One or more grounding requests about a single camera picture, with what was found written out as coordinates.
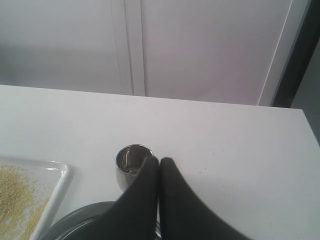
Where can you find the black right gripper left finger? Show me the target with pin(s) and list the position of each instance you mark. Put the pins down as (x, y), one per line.
(134, 214)

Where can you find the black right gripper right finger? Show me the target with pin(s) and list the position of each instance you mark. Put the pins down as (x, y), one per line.
(183, 215)

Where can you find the round stainless steel sieve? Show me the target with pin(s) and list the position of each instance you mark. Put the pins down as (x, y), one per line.
(76, 220)

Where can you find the stainless steel cup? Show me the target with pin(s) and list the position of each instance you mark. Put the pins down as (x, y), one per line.
(129, 161)

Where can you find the yellow and white grains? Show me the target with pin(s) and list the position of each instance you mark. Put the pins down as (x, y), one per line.
(19, 199)

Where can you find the white plastic tray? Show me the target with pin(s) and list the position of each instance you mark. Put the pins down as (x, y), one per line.
(54, 179)

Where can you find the white cabinet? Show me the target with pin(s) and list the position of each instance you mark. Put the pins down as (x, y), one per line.
(228, 51)

